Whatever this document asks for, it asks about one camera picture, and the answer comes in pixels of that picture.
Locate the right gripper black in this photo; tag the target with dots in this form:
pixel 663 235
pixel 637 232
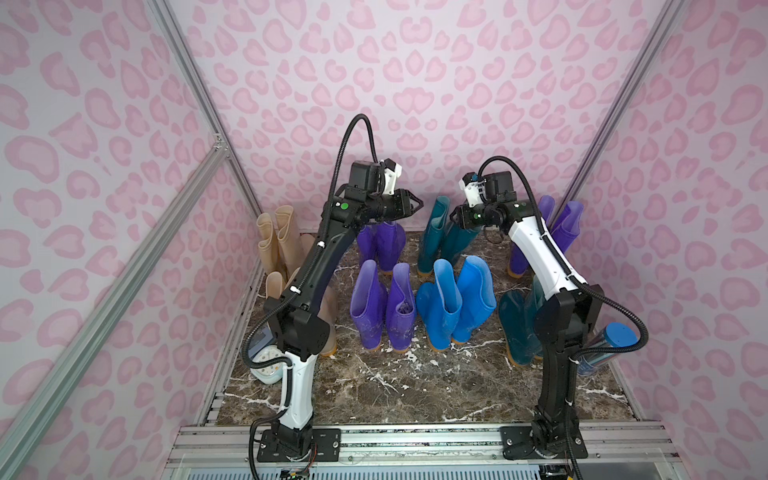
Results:
pixel 466 216

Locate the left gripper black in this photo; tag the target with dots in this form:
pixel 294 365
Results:
pixel 402 204

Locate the large purple boot back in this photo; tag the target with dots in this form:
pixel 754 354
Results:
pixel 390 239

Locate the large purple boot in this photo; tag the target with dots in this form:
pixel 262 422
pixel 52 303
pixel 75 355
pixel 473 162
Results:
pixel 366 242
pixel 390 239

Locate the purple rain boot small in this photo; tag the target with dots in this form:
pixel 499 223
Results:
pixel 522 247
pixel 566 228

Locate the blue rain boot yellow sole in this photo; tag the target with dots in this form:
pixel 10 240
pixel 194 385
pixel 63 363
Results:
pixel 439 305

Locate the teal rain boot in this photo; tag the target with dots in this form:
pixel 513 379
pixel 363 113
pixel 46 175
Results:
pixel 512 318
pixel 455 241

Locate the beige rain boot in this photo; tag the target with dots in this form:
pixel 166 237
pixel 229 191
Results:
pixel 274 285
pixel 268 245
pixel 293 246
pixel 328 312

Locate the large purple boot front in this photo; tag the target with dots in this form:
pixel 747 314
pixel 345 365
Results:
pixel 366 242

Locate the large teal boot yellow sole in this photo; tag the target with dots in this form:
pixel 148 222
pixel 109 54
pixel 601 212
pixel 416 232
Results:
pixel 533 302

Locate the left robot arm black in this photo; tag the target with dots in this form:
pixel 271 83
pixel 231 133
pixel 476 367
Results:
pixel 294 317

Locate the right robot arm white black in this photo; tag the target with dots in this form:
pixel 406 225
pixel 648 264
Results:
pixel 561 325

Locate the blue cap water bottle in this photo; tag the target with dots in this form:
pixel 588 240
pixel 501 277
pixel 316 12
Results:
pixel 601 348

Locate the small white alarm clock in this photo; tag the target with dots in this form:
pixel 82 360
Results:
pixel 269 374

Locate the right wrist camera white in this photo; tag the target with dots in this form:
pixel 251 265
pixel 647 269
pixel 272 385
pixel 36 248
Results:
pixel 473 186

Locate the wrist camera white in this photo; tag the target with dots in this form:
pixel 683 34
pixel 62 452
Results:
pixel 390 172
pixel 473 186

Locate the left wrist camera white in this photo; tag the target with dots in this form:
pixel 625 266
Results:
pixel 390 172

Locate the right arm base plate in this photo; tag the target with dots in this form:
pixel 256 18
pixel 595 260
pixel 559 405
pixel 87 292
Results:
pixel 535 443

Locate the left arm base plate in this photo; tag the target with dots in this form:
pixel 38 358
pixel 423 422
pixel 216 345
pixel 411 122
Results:
pixel 280 444

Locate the right aluminium frame post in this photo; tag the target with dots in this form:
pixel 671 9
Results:
pixel 659 34

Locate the left back aluminium post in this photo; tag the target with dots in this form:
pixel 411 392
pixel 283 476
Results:
pixel 167 22

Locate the aluminium front rail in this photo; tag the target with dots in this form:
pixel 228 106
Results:
pixel 607 450

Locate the left aluminium frame strut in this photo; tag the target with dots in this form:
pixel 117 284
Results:
pixel 35 418

